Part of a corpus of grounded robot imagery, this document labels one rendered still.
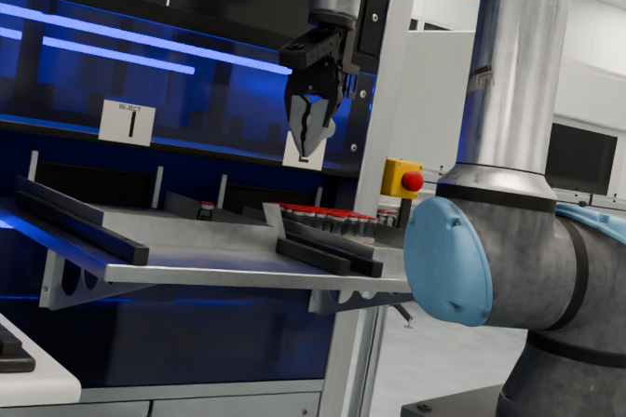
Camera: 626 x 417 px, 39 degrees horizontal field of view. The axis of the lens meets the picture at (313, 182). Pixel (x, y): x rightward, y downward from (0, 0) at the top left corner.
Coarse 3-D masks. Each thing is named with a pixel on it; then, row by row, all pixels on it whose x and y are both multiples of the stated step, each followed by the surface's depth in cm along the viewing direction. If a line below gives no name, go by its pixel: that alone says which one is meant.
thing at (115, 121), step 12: (108, 108) 132; (120, 108) 133; (132, 108) 134; (144, 108) 135; (108, 120) 132; (120, 120) 133; (144, 120) 136; (108, 132) 132; (120, 132) 134; (144, 132) 136; (144, 144) 136
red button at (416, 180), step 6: (408, 174) 167; (414, 174) 166; (420, 174) 167; (408, 180) 166; (414, 180) 166; (420, 180) 167; (408, 186) 167; (414, 186) 167; (420, 186) 167; (414, 192) 168
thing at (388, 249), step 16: (288, 224) 134; (384, 224) 155; (320, 240) 127; (336, 240) 124; (352, 240) 122; (384, 240) 155; (400, 240) 151; (368, 256) 118; (384, 256) 119; (400, 256) 121; (384, 272) 119; (400, 272) 121
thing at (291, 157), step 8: (288, 136) 152; (288, 144) 152; (320, 144) 156; (288, 152) 152; (296, 152) 153; (320, 152) 157; (288, 160) 153; (296, 160) 154; (312, 160) 156; (320, 160) 157; (312, 168) 156; (320, 168) 157
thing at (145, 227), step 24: (48, 192) 122; (168, 192) 148; (96, 216) 108; (120, 216) 108; (144, 216) 109; (168, 216) 141; (192, 216) 141; (216, 216) 135; (240, 216) 129; (144, 240) 110; (168, 240) 112; (192, 240) 114; (216, 240) 116; (240, 240) 118; (264, 240) 121
